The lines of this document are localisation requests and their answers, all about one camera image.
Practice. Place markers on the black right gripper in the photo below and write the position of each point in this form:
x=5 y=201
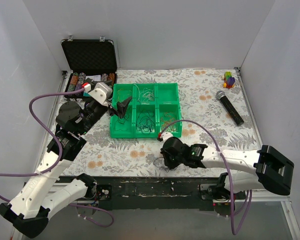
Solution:
x=166 y=158

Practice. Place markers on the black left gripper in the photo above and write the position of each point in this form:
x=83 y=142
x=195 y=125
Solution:
x=111 y=109

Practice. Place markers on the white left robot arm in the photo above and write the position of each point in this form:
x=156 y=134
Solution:
x=30 y=211

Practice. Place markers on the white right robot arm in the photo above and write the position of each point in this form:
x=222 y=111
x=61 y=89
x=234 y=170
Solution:
x=266 y=168

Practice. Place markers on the green compartment tray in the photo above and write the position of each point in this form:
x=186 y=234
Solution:
x=152 y=108

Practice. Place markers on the black poker chip case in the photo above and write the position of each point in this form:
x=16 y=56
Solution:
x=91 y=57

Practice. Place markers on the black microphone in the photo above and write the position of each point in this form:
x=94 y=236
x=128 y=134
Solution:
x=221 y=96

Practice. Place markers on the colourful toy block figure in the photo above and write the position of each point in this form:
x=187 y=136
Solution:
x=228 y=80

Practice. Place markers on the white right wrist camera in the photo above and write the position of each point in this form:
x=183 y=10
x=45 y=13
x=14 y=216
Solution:
x=163 y=136

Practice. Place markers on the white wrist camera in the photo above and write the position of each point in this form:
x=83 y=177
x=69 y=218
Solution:
x=163 y=136
x=101 y=92

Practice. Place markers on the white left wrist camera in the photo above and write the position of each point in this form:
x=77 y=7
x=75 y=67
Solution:
x=101 y=92

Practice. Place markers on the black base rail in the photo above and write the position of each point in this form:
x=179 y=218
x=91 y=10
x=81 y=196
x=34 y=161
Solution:
x=150 y=193

